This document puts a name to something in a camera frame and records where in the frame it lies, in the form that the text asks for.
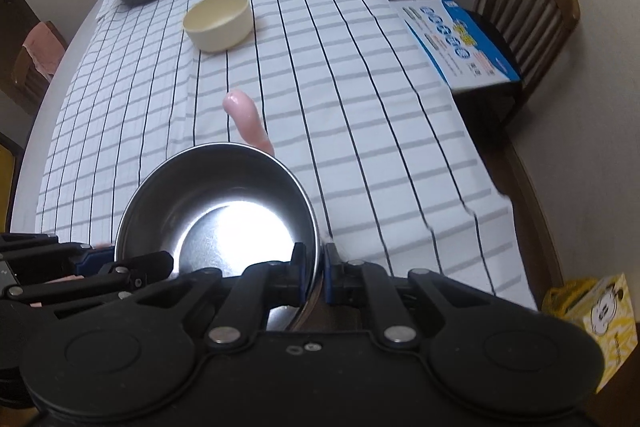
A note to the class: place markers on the small steel bowl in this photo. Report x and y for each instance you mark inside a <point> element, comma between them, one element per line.
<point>225,187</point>

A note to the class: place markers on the cream bowl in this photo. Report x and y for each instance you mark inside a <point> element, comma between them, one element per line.
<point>220,32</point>

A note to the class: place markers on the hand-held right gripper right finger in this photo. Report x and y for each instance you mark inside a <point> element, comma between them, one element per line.
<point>330,273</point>

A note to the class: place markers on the yellow cartoon bag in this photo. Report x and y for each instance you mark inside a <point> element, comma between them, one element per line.
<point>610,322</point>

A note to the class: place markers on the white checked tablecloth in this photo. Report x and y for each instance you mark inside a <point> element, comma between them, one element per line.
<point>375,157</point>

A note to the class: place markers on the wooden chair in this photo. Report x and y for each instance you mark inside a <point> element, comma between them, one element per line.
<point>25,84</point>
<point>560,7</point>

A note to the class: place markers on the blue cardboard box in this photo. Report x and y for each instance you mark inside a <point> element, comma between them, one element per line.
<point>450,42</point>

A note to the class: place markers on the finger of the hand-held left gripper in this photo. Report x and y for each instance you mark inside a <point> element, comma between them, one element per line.
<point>55,247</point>
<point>120,277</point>

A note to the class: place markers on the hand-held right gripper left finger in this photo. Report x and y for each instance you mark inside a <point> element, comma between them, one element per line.
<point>299,273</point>

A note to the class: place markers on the pink cloth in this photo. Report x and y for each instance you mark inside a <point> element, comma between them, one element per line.
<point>45,52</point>

